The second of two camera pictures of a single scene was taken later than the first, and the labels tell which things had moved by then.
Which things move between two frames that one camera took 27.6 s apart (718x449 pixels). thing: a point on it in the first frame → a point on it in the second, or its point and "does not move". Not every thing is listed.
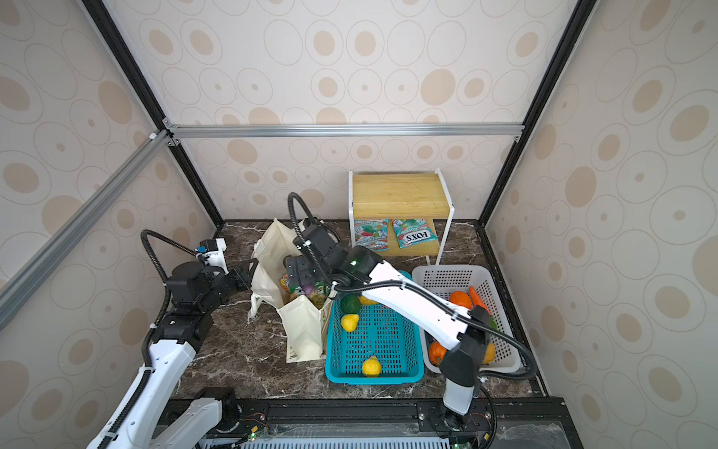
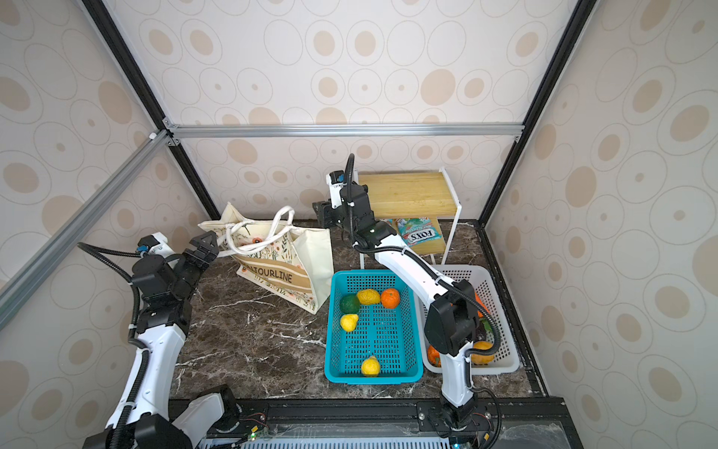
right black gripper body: [307, 271] → [332, 216]
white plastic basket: [444, 280] does not move
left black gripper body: [235, 281] → [191, 267]
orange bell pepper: [437, 353] does not move
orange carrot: [477, 299] does not move
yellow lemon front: [371, 367] does not move
